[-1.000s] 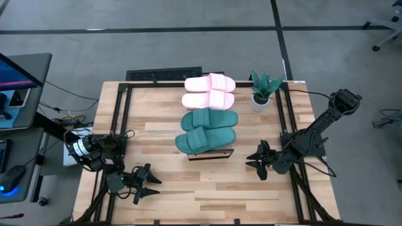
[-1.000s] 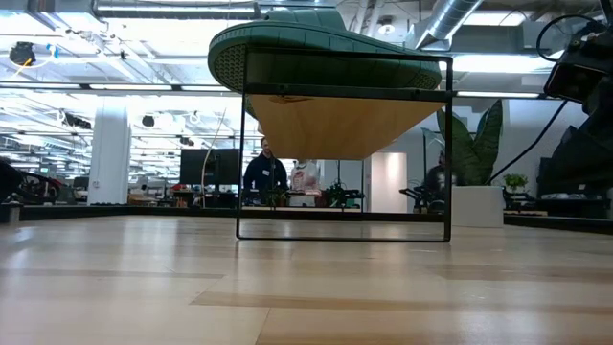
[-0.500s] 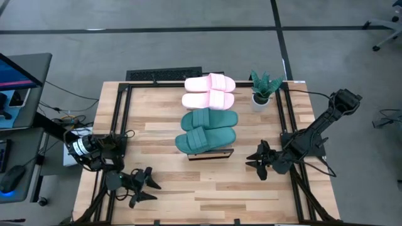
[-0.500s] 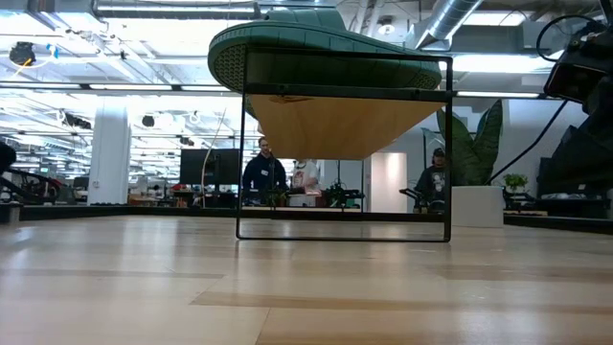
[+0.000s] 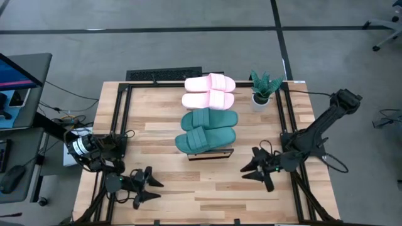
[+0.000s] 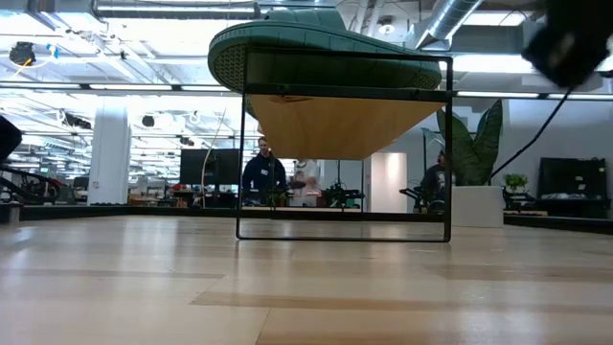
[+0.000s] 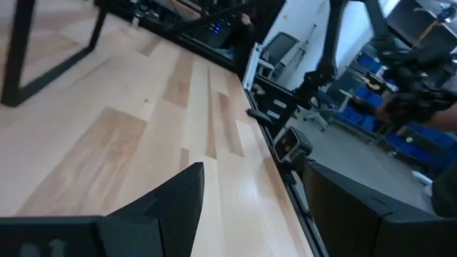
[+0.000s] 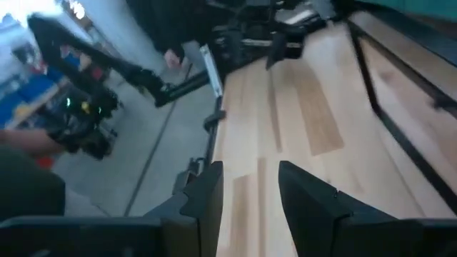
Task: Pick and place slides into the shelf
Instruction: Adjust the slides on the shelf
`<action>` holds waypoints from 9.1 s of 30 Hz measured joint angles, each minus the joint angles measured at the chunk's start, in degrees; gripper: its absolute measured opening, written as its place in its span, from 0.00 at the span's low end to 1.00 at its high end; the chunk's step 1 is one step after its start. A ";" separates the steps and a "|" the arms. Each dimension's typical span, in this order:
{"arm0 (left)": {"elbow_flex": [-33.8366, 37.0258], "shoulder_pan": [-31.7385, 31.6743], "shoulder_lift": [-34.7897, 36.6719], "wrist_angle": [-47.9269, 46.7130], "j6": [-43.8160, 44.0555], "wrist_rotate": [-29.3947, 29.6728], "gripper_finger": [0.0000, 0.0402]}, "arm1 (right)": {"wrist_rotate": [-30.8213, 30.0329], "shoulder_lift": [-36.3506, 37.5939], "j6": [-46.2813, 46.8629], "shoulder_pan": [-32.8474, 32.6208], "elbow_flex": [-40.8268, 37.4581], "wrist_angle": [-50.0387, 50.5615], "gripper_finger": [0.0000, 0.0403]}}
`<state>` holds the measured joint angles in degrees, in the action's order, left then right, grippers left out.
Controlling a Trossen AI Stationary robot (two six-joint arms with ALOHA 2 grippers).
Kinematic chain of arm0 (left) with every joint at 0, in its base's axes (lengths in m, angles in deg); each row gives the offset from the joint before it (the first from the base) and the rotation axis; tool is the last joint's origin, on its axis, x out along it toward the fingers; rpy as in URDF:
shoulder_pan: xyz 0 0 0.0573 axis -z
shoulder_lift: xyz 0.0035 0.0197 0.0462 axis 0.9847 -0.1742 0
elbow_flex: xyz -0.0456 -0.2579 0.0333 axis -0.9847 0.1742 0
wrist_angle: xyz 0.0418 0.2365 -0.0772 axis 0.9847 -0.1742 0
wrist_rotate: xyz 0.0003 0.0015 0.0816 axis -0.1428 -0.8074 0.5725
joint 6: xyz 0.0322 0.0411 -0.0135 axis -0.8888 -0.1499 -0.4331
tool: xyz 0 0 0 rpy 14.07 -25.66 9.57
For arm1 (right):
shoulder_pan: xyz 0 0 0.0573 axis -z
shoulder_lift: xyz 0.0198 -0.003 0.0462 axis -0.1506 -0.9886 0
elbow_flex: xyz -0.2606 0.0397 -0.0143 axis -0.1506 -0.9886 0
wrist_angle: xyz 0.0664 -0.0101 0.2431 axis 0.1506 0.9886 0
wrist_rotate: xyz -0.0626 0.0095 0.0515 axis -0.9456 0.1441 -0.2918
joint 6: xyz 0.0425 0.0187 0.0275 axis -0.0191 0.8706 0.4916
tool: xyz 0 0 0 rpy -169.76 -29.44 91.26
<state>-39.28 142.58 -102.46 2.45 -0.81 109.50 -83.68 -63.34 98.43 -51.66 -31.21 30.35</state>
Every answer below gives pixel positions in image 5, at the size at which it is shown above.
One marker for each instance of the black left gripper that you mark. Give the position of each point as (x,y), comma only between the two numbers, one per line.
(136,183)

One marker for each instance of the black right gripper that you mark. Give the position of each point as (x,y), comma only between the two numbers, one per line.
(271,163)

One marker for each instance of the green rubber slide sandal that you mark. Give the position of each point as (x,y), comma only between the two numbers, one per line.
(213,119)
(204,139)

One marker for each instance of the artificial plant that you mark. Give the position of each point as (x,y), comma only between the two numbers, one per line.
(262,94)

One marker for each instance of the pink rubber slide sandal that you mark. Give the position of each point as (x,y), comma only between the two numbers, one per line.
(207,83)
(204,100)

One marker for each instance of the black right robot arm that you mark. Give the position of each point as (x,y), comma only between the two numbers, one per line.
(320,125)

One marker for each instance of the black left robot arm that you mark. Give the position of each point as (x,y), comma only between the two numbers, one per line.
(91,147)

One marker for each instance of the white box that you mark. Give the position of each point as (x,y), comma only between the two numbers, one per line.
(69,158)

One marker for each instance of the black castor wheel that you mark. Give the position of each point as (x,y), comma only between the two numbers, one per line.
(42,201)

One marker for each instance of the black keyboard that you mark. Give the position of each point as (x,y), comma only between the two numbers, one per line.
(163,74)
(3,155)

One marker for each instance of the black desk support bar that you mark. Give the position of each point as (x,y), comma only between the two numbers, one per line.
(47,124)

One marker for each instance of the grey chair base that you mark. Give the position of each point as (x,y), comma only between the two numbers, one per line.
(381,123)

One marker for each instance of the grey office desk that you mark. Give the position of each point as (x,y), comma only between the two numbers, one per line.
(22,147)
(37,72)

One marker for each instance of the black computer mouse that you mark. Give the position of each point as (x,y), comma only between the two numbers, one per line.
(12,179)

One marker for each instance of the blue desk mat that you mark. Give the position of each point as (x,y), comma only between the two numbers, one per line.
(19,116)

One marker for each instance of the black smartphone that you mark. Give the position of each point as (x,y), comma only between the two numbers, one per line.
(18,98)

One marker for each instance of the black desk gadget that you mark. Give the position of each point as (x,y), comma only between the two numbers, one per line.
(3,106)

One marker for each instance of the computer monitor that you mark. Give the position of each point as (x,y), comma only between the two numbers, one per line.
(12,77)

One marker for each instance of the grey office chair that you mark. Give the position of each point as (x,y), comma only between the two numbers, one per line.
(380,22)

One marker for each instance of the black table edge bracket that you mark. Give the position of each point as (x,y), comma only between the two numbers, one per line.
(156,222)
(237,222)

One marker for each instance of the wooden shelf black metal frame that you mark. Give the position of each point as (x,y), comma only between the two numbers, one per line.
(210,154)

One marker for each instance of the black aluminium table frame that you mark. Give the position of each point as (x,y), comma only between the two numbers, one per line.
(242,84)

